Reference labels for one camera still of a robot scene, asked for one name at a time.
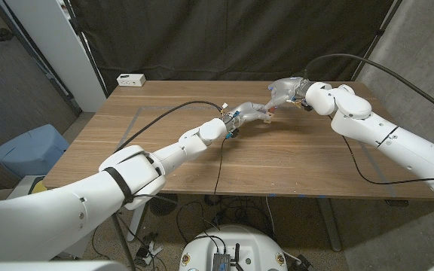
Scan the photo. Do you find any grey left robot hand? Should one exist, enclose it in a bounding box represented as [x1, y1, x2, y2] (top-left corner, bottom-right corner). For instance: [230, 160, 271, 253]
[222, 101, 274, 132]

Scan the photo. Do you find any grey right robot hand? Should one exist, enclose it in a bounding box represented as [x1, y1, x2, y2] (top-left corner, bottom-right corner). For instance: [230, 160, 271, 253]
[264, 77, 310, 114]

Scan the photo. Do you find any black backdrop stand pole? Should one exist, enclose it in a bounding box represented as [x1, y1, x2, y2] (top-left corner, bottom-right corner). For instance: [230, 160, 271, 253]
[352, 0, 405, 81]
[63, 0, 109, 98]

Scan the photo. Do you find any white power strip box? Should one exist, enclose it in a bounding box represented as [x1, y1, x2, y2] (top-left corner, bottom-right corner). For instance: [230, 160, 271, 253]
[116, 73, 147, 87]

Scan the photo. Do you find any round black floor fan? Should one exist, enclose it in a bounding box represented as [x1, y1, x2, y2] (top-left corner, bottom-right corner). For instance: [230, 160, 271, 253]
[151, 193, 179, 217]

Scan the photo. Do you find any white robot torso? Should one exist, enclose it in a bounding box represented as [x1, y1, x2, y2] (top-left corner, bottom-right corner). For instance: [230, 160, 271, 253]
[179, 224, 289, 271]

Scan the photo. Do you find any grey table leg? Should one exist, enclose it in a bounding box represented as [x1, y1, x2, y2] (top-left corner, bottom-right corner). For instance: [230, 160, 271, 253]
[316, 197, 342, 252]

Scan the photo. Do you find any grey electronics box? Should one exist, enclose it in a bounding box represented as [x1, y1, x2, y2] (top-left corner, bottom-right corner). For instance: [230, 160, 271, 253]
[212, 252, 231, 271]

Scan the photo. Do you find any small black device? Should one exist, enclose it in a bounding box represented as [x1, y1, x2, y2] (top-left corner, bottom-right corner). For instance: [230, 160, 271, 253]
[295, 254, 316, 271]

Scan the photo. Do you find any white table leg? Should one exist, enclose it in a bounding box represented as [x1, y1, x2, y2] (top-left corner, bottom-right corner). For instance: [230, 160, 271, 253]
[126, 202, 148, 242]

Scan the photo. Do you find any black white floor gadget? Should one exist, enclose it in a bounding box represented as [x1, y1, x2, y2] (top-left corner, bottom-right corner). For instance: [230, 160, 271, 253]
[133, 232, 164, 267]

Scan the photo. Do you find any white pillar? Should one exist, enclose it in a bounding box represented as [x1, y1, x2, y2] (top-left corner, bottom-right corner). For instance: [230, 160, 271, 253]
[4, 0, 107, 113]

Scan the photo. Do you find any yellow black object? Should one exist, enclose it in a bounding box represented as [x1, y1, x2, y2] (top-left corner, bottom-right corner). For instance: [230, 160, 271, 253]
[30, 177, 48, 195]

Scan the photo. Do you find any blue plastic bin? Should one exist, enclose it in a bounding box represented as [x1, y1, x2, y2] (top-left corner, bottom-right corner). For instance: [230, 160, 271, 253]
[0, 123, 70, 180]

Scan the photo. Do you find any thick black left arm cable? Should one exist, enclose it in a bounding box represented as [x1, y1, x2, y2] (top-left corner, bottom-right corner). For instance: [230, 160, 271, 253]
[111, 100, 224, 271]

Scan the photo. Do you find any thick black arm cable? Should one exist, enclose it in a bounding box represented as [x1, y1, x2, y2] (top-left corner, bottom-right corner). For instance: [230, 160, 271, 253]
[111, 100, 224, 271]
[303, 53, 434, 122]

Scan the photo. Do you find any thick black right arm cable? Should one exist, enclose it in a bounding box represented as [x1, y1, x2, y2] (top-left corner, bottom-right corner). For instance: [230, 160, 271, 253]
[303, 53, 434, 122]

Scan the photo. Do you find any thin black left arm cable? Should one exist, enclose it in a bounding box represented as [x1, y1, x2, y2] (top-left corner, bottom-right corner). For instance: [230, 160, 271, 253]
[133, 137, 228, 206]

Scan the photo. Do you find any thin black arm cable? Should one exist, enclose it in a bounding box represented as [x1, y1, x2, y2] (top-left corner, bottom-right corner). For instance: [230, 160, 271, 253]
[133, 137, 228, 206]
[328, 114, 434, 186]

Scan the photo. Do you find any tangle of black floor cables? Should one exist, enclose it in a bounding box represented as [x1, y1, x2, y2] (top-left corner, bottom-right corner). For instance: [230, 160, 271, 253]
[175, 194, 274, 242]

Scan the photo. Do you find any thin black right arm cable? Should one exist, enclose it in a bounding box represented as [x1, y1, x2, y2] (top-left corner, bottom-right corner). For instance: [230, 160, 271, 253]
[328, 114, 434, 186]

